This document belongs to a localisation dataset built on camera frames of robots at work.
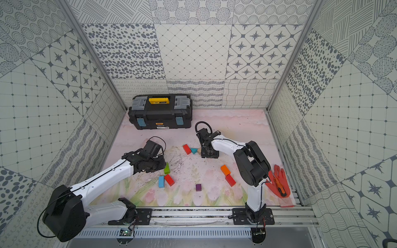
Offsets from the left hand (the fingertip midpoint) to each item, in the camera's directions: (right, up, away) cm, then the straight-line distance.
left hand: (168, 165), depth 83 cm
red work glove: (+64, -7, +4) cm, 64 cm away
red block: (+8, +6, +14) cm, 18 cm away
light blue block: (-5, -11, +3) cm, 12 cm away
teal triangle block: (+13, +6, +13) cm, 19 cm away
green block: (-2, -4, +7) cm, 8 cm away
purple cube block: (+17, -12, -1) cm, 21 cm away
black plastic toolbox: (-8, +31, +13) cm, 34 cm away
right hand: (+23, +2, +11) cm, 26 cm away
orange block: (+32, -5, +6) cm, 33 cm away
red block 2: (+34, -9, +3) cm, 36 cm away
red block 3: (0, -9, +3) cm, 9 cm away
